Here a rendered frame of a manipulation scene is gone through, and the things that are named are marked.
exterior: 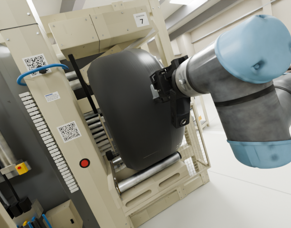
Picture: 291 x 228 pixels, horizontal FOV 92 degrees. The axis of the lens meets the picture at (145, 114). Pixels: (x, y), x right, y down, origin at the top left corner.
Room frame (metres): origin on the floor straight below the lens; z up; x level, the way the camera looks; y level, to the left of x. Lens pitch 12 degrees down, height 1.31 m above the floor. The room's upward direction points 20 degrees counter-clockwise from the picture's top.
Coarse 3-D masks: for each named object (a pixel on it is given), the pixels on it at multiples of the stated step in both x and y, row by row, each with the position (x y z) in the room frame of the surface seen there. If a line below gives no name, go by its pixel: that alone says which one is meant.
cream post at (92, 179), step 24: (0, 0) 0.60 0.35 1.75; (24, 0) 0.62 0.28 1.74; (0, 24) 0.59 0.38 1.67; (24, 24) 0.61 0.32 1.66; (24, 48) 0.60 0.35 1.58; (48, 48) 0.63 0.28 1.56; (72, 96) 0.66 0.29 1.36; (48, 120) 0.59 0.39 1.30; (72, 120) 0.62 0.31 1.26; (72, 144) 0.61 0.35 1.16; (96, 144) 0.74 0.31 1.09; (72, 168) 0.59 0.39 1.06; (96, 168) 0.62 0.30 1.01; (96, 192) 0.61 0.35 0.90; (96, 216) 0.59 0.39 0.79; (120, 216) 0.62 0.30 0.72
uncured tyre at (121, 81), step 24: (96, 72) 0.56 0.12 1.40; (120, 72) 0.53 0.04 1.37; (144, 72) 0.54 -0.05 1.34; (96, 96) 0.54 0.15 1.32; (120, 96) 0.48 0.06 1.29; (144, 96) 0.50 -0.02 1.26; (120, 120) 0.47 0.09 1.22; (144, 120) 0.48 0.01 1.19; (168, 120) 0.50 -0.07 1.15; (120, 144) 0.49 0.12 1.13; (144, 144) 0.48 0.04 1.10; (168, 144) 0.53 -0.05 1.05; (144, 168) 0.58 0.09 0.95
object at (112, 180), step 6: (108, 162) 0.77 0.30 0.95; (108, 168) 0.70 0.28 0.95; (108, 174) 0.64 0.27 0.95; (114, 174) 0.72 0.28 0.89; (108, 180) 0.59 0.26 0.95; (114, 180) 0.60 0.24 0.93; (108, 186) 0.55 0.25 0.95; (114, 186) 0.53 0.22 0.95; (114, 192) 0.52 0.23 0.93; (114, 198) 0.52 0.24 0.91; (120, 198) 0.53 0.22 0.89; (120, 204) 0.52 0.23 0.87
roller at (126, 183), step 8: (176, 152) 0.67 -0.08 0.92; (160, 160) 0.65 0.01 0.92; (168, 160) 0.64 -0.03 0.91; (176, 160) 0.64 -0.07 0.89; (152, 168) 0.61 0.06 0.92; (160, 168) 0.62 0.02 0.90; (136, 176) 0.59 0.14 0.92; (144, 176) 0.59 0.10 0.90; (120, 184) 0.58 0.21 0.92; (128, 184) 0.57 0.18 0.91; (120, 192) 0.57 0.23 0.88
